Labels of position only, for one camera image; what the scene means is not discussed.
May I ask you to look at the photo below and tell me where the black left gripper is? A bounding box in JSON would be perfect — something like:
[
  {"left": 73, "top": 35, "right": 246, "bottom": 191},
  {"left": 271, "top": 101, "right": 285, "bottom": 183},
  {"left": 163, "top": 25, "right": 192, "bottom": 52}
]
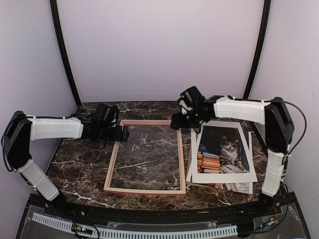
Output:
[{"left": 98, "top": 124, "right": 129, "bottom": 142}]

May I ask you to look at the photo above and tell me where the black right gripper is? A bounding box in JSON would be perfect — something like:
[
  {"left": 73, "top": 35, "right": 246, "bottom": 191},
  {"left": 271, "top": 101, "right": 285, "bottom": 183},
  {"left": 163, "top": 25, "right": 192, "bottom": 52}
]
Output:
[{"left": 171, "top": 107, "right": 206, "bottom": 129}]

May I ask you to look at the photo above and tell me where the white photo mat board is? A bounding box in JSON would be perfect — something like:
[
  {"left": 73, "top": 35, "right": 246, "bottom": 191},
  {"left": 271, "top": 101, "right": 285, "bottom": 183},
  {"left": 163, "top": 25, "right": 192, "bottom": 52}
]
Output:
[{"left": 186, "top": 121, "right": 258, "bottom": 184}]

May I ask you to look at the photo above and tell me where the clear acrylic sheet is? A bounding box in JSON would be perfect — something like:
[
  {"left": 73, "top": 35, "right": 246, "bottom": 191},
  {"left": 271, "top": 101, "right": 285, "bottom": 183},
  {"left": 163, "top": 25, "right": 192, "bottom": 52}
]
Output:
[{"left": 110, "top": 124, "right": 180, "bottom": 191}]

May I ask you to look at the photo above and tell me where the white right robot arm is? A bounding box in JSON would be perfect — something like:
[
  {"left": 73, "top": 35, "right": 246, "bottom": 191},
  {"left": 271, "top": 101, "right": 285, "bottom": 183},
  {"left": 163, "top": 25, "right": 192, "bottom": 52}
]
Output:
[{"left": 170, "top": 95, "right": 294, "bottom": 197}]

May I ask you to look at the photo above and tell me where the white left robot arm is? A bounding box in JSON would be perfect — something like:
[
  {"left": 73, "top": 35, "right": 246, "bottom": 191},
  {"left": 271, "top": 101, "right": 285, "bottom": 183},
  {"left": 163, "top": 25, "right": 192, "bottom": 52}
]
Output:
[{"left": 1, "top": 111, "right": 129, "bottom": 217}]

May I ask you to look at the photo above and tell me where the cat and books photo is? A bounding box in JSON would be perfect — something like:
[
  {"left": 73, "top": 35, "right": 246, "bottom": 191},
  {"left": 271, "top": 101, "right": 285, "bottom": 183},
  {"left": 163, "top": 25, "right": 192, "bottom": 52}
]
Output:
[{"left": 196, "top": 126, "right": 250, "bottom": 174}]

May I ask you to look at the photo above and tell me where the printed paper insert sheet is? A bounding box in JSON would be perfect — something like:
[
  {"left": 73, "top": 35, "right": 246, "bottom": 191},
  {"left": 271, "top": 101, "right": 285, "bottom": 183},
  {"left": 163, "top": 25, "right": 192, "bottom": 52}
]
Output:
[{"left": 225, "top": 182, "right": 253, "bottom": 194}]

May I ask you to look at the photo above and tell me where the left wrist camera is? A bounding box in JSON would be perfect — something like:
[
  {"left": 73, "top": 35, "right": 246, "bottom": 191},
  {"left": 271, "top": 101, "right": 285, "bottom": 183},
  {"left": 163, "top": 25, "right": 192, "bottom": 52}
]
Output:
[{"left": 95, "top": 103, "right": 120, "bottom": 126}]

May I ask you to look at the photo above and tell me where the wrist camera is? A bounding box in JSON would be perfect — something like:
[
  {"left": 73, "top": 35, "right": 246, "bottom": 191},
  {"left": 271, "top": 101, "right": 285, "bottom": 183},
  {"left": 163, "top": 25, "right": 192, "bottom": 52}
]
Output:
[
  {"left": 177, "top": 86, "right": 206, "bottom": 109},
  {"left": 95, "top": 103, "right": 120, "bottom": 126}
]

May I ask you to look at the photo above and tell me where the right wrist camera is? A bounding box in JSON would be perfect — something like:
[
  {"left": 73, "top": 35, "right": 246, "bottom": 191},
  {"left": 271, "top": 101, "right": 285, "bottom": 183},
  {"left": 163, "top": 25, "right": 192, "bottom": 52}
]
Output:
[{"left": 177, "top": 86, "right": 206, "bottom": 109}]

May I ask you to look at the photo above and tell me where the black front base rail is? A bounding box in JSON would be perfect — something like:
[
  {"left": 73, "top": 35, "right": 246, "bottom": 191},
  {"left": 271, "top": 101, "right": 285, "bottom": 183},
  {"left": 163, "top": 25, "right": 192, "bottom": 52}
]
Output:
[{"left": 26, "top": 192, "right": 298, "bottom": 234}]

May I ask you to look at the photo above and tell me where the white slotted cable duct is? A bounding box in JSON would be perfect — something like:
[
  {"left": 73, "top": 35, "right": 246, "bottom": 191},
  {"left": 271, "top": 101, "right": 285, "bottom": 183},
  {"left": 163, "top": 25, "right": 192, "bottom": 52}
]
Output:
[{"left": 31, "top": 212, "right": 239, "bottom": 239}]

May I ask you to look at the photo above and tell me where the right black corner post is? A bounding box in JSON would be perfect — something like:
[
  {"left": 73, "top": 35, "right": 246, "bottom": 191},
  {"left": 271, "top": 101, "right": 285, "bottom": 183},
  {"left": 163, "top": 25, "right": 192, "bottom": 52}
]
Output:
[{"left": 243, "top": 0, "right": 271, "bottom": 99}]

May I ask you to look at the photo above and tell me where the black corner post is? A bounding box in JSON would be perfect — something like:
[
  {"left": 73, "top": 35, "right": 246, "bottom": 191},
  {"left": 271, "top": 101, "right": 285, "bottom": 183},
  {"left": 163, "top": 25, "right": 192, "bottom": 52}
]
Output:
[
  {"left": 49, "top": 0, "right": 82, "bottom": 107},
  {"left": 243, "top": 0, "right": 271, "bottom": 99}
]

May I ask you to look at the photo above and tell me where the left black corner post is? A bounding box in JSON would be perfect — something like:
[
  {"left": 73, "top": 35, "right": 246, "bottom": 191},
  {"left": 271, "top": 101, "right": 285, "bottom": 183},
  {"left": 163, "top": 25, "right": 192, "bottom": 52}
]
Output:
[{"left": 49, "top": 0, "right": 82, "bottom": 107}]

